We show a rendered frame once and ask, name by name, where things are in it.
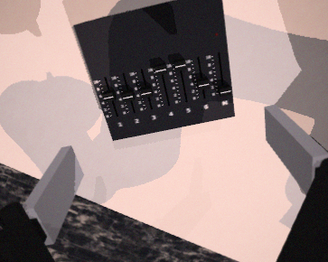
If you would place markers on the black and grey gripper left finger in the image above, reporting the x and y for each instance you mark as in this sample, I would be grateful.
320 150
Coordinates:
43 212

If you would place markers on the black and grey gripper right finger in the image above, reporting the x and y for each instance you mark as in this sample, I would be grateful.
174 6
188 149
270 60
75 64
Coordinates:
307 161

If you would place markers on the black lighting desk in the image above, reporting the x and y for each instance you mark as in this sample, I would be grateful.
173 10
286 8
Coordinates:
161 67

